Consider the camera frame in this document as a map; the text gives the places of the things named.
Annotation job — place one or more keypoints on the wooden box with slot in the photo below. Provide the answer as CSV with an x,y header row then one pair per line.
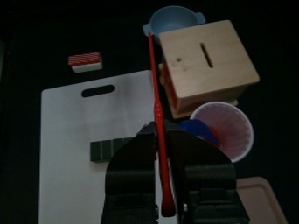
x,y
206,67

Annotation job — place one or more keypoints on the red white nigiri sushi toy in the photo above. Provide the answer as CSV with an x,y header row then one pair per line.
x,y
85,61

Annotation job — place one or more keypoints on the red plastic toy knife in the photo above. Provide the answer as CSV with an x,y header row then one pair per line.
x,y
160,116

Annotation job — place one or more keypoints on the dark green sushi roll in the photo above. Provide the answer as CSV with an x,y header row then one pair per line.
x,y
105,150

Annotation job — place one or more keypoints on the pink plastic lid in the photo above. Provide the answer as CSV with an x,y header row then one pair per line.
x,y
260,199

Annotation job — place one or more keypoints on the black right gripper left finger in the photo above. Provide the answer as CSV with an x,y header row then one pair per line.
x,y
130,172

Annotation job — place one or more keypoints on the blue plastic toy piece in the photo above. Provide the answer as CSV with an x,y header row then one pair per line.
x,y
201,129

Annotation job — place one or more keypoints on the light blue toy pot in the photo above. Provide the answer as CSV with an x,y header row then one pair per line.
x,y
173,20

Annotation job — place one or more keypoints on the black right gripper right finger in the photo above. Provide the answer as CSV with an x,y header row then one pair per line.
x,y
205,172

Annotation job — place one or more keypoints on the white plastic cutting board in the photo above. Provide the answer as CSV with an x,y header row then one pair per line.
x,y
78,140

